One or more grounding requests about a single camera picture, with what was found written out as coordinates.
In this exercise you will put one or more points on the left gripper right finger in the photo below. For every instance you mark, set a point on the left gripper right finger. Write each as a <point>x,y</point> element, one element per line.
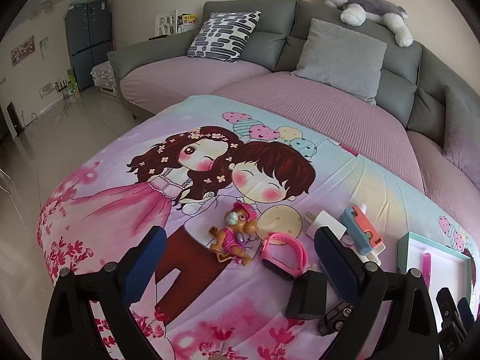
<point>409,330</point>

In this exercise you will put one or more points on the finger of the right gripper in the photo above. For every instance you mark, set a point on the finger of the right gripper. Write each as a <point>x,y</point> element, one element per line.
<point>449,312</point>
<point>465,313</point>

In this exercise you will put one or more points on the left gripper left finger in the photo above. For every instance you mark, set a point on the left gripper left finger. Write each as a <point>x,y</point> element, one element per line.
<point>70,330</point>

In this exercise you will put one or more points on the pink lighter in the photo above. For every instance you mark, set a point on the pink lighter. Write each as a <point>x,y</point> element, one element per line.
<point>426,268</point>

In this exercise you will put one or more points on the black toy car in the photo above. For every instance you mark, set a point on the black toy car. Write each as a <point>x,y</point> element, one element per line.
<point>335,319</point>

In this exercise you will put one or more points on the white hair claw clip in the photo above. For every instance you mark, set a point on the white hair claw clip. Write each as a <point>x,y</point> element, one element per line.
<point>372,256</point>

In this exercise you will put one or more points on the orange blue toy knife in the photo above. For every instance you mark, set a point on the orange blue toy knife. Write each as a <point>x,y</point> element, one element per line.
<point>360,229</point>

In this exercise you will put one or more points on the white charger adapter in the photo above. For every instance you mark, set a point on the white charger adapter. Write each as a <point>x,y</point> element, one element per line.
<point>323,219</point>

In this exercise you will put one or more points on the pink wristband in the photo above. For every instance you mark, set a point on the pink wristband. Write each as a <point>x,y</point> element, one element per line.
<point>284,255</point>

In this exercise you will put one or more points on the pink puppy toy figure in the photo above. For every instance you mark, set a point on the pink puppy toy figure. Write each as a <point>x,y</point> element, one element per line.
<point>231,240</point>

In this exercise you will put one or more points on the teal white tray box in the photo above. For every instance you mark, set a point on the teal white tray box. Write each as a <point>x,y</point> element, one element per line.
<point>449,268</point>

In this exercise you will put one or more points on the purple grey cushion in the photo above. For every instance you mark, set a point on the purple grey cushion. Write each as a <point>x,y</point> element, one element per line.
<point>461,136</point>

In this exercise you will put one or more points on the pink sofa seat cover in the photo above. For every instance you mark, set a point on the pink sofa seat cover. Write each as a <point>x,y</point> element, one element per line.
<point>410,149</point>

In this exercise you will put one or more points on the cartoon couple table cloth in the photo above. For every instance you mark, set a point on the cartoon couple table cloth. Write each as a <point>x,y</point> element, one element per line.
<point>183,170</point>

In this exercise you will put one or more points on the grey sofa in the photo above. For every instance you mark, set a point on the grey sofa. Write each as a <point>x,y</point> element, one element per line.
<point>413,79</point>

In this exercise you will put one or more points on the dark blue cabinet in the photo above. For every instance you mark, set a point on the dark blue cabinet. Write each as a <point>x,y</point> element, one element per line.
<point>89,38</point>

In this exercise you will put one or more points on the husky plush toy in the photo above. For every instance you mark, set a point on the husky plush toy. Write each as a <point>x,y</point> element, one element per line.
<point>356,12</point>

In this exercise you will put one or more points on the books beside sofa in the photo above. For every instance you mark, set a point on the books beside sofa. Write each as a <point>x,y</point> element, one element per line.
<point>172,22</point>

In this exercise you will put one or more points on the patterned black white cushion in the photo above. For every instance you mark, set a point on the patterned black white cushion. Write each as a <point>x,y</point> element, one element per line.
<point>224,36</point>

